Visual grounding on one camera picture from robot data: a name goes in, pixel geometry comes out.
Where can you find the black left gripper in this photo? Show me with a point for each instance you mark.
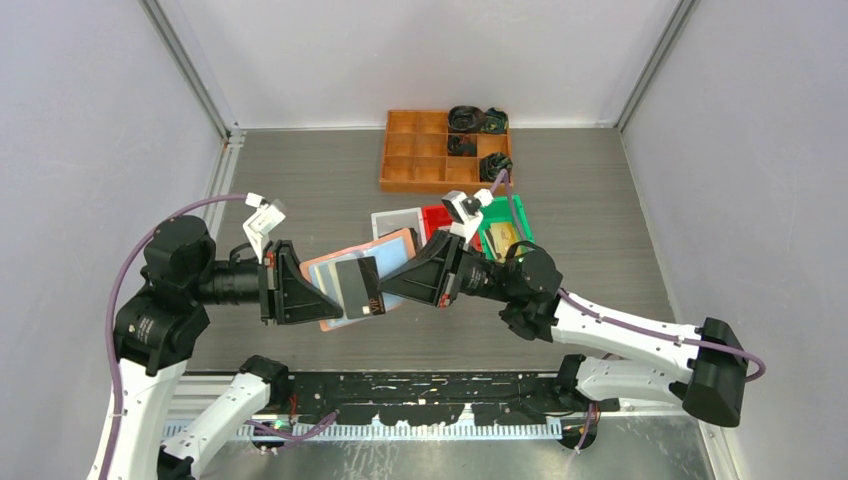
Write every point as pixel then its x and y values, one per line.
pixel 287 290

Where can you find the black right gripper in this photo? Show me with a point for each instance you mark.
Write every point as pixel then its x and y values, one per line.
pixel 422 281

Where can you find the tan leather card holder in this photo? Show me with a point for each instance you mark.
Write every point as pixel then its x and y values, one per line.
pixel 351 265

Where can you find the black credit card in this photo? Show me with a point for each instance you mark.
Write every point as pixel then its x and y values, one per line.
pixel 358 280

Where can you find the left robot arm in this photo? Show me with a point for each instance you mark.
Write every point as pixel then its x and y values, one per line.
pixel 154 334

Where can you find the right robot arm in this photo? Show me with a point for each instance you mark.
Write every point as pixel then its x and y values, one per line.
pixel 701 368

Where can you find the gold cards in bin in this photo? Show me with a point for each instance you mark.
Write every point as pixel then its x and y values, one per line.
pixel 500 236

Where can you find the red plastic bin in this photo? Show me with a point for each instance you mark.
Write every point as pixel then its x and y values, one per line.
pixel 435 217

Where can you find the white plastic bin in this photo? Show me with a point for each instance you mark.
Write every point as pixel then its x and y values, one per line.
pixel 386 222

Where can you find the green plastic bin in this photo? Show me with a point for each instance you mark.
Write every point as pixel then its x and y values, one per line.
pixel 504 210

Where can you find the orange wooden compartment tray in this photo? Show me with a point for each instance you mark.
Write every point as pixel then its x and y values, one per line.
pixel 414 157

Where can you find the camouflage rolled tie lower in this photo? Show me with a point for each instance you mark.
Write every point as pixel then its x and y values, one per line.
pixel 491 165

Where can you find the dark rolled tie middle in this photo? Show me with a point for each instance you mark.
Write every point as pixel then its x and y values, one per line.
pixel 461 145

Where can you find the dark rolled belt top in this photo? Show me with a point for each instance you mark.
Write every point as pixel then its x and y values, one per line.
pixel 465 119

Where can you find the green patterned rolled tie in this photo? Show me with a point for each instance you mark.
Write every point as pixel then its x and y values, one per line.
pixel 496 122

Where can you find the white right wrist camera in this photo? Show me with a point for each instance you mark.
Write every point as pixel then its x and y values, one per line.
pixel 465 211

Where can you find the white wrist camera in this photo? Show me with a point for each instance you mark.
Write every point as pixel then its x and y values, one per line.
pixel 257 227
pixel 465 211

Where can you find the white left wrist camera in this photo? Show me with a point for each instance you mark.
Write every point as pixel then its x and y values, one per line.
pixel 257 227

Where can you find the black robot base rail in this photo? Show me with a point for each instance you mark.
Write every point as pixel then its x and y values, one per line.
pixel 429 406

